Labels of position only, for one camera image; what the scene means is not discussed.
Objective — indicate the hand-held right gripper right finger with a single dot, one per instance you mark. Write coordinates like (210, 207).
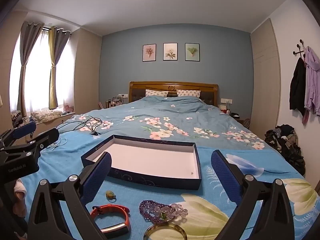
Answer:
(225, 175)

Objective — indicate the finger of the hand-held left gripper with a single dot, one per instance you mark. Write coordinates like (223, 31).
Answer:
(47, 136)
(23, 130)

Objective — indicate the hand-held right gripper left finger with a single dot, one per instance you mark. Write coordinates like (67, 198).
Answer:
(98, 175)

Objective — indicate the orange smart band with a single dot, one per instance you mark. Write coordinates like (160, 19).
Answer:
(98, 211)

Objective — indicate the dark blue shallow box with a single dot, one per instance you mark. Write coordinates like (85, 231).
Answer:
(150, 160)

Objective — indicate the olive yellow bangle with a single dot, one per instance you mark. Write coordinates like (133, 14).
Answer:
(150, 231)

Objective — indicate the person's left forearm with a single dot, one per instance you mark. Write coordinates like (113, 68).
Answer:
(20, 197)

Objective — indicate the dark patterned cloth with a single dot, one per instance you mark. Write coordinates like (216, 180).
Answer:
(17, 118)

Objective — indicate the crumpled light bedding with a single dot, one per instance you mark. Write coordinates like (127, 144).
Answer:
(46, 116)

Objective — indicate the small pink fan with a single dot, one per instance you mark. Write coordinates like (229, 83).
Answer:
(68, 108)

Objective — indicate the grey and olive curtain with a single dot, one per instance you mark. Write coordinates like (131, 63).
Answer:
(53, 80)
(26, 42)

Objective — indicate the bedside table clutter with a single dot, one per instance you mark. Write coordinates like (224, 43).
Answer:
(228, 110)

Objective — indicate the pile of dark clothes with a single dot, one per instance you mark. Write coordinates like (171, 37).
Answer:
(285, 140)

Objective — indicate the bedside bottles and clutter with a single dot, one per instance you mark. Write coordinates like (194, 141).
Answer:
(112, 103)

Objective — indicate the blue floral duvet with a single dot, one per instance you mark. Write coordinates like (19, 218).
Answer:
(175, 115)

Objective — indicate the white patterned pillow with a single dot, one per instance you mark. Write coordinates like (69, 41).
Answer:
(156, 93)
(188, 93)

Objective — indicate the beige wardrobe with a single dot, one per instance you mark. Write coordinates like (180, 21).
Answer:
(265, 80)

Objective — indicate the wooden headboard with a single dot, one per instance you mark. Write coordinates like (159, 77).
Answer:
(172, 85)

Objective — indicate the black jacket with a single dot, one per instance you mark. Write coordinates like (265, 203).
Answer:
(297, 87)

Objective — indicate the framed green leaf picture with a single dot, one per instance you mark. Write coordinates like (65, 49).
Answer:
(192, 52)

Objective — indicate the purple jacket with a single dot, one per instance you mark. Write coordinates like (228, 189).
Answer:
(312, 80)

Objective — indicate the framed white flower picture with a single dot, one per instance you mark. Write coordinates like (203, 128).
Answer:
(170, 52)

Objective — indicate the white wall socket panel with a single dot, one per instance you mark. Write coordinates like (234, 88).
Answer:
(123, 95)
(226, 101)

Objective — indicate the black wall coat rack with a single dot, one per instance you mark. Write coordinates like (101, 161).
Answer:
(298, 48)

